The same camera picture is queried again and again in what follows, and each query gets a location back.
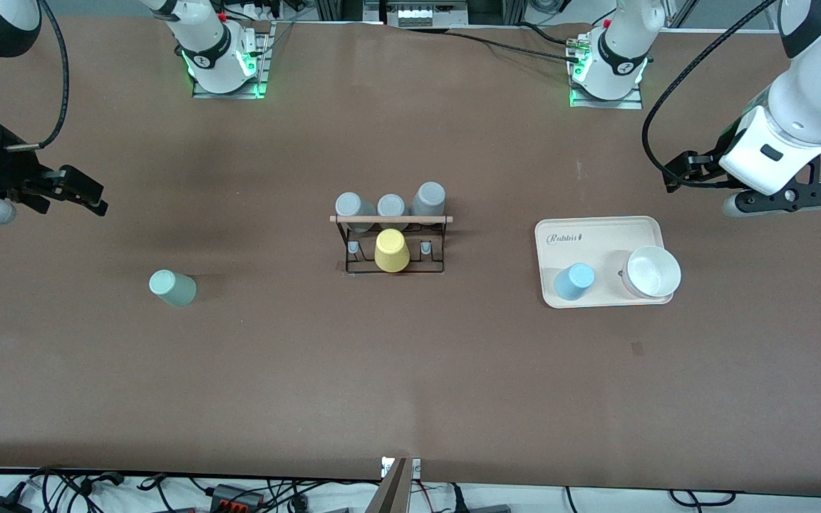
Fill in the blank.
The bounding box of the mint green cup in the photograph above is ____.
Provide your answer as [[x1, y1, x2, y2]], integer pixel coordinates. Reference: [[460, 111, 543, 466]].
[[148, 269, 198, 309]]

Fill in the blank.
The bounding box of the white bowl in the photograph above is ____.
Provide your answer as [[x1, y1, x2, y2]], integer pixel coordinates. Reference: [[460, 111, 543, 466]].
[[620, 245, 683, 299]]

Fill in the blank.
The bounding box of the beige plastic tray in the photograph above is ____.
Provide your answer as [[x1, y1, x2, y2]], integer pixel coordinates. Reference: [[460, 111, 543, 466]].
[[534, 215, 676, 309]]

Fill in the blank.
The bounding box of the light blue cup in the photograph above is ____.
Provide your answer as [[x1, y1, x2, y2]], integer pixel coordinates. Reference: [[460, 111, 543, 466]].
[[552, 262, 596, 304]]

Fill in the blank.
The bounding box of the grey cup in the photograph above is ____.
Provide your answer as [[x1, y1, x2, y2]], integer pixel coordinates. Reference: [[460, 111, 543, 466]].
[[377, 193, 410, 230], [335, 192, 377, 234], [411, 181, 448, 226]]

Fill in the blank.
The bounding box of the yellow cup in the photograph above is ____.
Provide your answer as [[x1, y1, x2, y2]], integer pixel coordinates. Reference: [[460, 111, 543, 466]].
[[374, 228, 411, 273]]

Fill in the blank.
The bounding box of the grey electronics box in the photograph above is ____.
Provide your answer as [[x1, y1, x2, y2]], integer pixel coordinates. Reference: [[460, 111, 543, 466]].
[[382, 0, 470, 29]]

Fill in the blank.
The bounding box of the black power strip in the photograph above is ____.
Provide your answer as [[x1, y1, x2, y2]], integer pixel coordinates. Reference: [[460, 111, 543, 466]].
[[210, 483, 267, 512]]

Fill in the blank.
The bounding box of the white marker tag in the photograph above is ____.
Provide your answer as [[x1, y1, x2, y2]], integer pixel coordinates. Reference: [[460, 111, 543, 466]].
[[381, 457, 423, 480]]

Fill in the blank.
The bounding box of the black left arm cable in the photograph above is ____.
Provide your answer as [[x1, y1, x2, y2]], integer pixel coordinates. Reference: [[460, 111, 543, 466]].
[[641, 0, 780, 187]]

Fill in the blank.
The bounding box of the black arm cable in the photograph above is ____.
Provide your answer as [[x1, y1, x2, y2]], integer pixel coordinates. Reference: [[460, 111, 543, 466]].
[[641, 0, 780, 187], [6, 0, 71, 152]]

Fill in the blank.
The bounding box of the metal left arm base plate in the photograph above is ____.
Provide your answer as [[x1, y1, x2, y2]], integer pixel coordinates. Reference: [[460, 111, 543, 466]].
[[569, 39, 645, 110]]

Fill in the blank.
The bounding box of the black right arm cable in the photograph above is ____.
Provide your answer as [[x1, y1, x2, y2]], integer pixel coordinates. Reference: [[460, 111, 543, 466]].
[[6, 0, 71, 152]]

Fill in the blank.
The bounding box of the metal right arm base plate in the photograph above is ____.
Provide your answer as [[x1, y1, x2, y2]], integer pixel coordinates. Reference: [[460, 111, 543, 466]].
[[192, 20, 274, 100]]

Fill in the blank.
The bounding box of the black cable on table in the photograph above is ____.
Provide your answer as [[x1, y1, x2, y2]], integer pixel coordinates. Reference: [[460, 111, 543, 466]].
[[410, 25, 586, 63]]

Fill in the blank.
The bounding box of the black floor cable bundle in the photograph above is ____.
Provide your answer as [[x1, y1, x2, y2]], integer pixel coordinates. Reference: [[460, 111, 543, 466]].
[[0, 465, 383, 513]]

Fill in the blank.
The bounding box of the black wire cup rack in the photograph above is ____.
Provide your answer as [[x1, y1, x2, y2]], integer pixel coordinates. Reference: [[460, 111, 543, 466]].
[[329, 212, 454, 276]]

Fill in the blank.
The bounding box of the metal profile post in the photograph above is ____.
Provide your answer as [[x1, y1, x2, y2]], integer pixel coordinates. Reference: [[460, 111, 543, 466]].
[[366, 457, 412, 513]]

